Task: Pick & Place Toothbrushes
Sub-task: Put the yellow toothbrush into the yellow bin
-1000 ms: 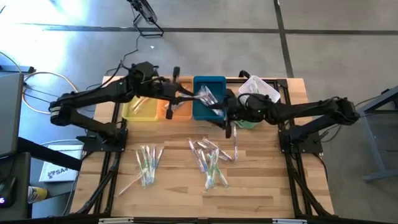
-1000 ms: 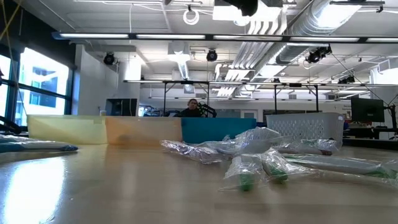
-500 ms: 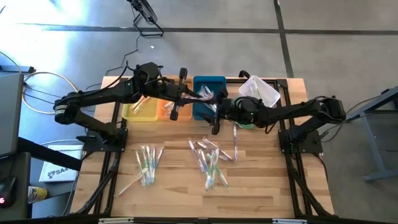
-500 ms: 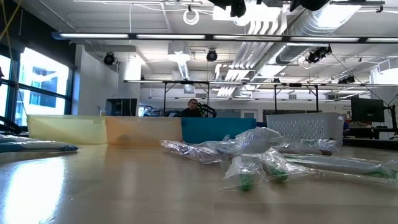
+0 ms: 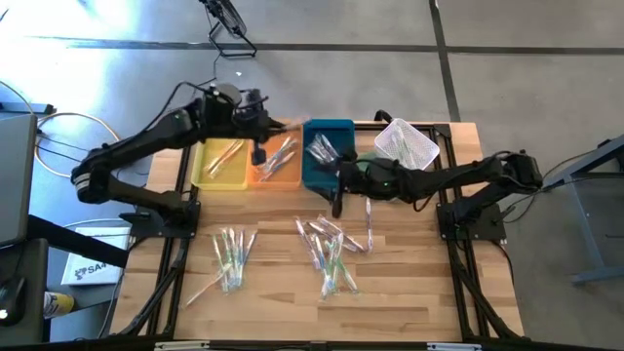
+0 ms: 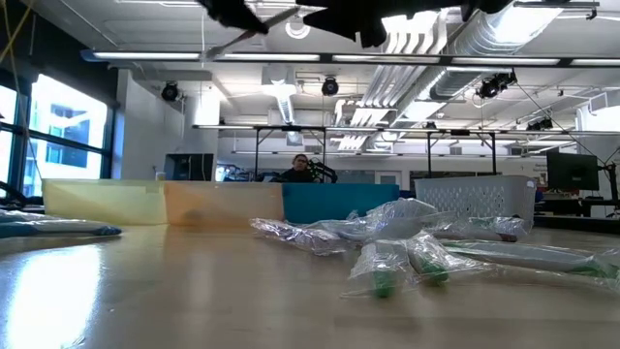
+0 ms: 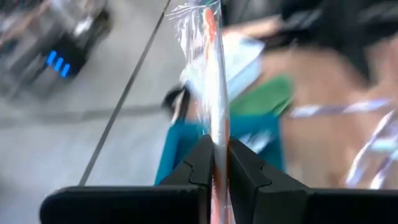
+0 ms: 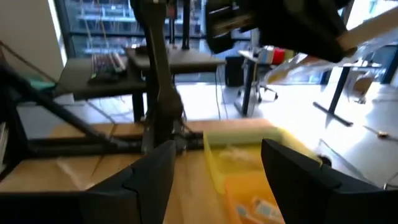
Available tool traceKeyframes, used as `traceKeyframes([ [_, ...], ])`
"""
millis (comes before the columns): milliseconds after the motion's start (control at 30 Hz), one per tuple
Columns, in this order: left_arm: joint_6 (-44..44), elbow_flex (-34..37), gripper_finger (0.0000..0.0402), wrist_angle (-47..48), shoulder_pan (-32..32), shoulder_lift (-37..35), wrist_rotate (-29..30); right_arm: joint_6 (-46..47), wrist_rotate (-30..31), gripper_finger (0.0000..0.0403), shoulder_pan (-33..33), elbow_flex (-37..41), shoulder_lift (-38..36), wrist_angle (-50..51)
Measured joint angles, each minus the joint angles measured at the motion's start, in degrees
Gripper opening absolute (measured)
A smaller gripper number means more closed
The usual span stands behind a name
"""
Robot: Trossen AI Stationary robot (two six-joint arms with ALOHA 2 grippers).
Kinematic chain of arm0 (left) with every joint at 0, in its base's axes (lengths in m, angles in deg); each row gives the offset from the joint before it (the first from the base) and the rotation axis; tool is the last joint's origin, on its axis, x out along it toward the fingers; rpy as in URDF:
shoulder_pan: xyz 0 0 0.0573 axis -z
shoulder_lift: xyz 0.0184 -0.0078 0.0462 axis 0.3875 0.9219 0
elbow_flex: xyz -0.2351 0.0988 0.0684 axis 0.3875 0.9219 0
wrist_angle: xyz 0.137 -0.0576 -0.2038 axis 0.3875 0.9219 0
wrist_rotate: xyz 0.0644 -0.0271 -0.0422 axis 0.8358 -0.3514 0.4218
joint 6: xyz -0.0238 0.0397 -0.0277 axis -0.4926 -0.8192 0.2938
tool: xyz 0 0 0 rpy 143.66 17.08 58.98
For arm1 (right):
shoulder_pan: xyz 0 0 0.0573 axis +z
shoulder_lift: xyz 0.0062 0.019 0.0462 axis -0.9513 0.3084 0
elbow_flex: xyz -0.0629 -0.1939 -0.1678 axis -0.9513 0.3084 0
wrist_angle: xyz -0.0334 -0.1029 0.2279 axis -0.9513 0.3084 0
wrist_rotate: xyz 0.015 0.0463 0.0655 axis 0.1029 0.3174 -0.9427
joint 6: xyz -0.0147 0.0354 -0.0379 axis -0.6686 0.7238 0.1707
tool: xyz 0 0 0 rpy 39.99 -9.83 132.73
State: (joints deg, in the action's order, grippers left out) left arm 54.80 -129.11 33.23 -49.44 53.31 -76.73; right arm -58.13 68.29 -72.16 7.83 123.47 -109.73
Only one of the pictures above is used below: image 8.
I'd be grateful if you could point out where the black aluminium table frame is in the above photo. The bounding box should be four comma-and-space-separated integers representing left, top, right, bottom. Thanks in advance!
0, 60, 206, 184

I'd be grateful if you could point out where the black side desk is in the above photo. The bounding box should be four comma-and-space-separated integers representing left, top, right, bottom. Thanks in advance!
234, 43, 398, 128

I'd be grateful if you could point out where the yellow plastic bin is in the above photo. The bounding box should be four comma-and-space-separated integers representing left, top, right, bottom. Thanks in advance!
203, 126, 323, 195

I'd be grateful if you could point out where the black keyboard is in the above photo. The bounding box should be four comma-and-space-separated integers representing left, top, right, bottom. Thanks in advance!
88, 52, 127, 84

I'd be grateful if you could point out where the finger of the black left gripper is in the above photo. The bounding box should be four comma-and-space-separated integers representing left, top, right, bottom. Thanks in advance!
261, 0, 348, 63

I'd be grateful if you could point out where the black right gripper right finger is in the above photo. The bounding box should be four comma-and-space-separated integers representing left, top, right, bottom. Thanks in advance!
261, 138, 398, 224

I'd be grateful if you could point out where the red box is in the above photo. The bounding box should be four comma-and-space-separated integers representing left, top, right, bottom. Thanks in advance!
272, 48, 286, 65

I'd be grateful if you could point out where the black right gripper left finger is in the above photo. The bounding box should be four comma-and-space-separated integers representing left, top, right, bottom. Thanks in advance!
0, 139, 177, 224

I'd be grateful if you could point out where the orange plastic bin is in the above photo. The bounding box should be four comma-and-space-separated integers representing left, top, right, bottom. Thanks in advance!
223, 172, 289, 224

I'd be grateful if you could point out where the black office desk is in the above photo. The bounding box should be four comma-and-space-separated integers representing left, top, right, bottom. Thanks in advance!
57, 46, 227, 124

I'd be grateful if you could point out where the black box under desk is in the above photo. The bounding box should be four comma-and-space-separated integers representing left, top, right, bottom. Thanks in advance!
224, 55, 246, 88

